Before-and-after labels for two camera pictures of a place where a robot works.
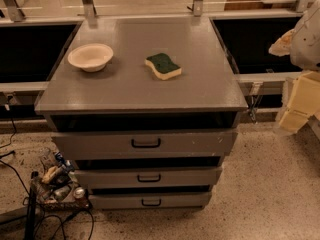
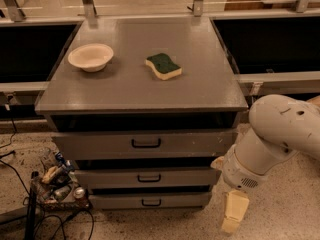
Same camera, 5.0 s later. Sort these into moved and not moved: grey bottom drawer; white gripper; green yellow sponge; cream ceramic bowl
Moved: white gripper
Not moved: cream ceramic bowl; grey bottom drawer; green yellow sponge
